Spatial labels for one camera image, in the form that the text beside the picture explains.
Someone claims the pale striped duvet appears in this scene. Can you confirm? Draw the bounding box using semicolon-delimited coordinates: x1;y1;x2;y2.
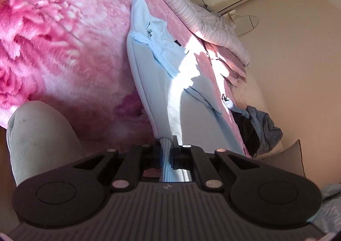
128;0;251;67

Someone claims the grey-blue garment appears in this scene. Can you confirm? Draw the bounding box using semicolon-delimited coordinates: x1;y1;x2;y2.
241;108;257;124

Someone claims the person's grey trouser leg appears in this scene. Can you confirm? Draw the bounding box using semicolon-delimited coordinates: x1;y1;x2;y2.
7;101;87;187

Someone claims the oval mirror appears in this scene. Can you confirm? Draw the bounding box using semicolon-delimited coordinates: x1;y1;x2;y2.
230;15;259;36

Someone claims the dark grey cloth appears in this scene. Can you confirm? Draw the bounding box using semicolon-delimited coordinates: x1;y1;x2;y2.
201;4;222;17

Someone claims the pink floral blanket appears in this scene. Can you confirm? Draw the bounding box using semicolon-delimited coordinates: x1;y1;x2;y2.
0;0;252;159

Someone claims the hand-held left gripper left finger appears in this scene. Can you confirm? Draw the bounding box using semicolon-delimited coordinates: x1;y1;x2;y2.
73;144;162;192

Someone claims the light blue sweater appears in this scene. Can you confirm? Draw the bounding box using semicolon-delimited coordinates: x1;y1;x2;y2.
126;0;249;183

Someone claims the pale grey cloth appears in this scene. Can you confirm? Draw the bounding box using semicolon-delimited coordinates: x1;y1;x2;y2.
313;183;341;233

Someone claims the black garment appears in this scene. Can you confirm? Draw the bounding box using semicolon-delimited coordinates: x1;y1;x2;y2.
232;109;260;156

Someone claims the purple pillow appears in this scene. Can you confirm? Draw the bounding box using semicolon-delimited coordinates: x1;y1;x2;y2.
201;40;248;87

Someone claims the grey pillow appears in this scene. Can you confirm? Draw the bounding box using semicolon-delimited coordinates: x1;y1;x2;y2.
260;139;307;178

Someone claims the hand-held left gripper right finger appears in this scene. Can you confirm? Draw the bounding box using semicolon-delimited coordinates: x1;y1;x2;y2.
172;136;263;192

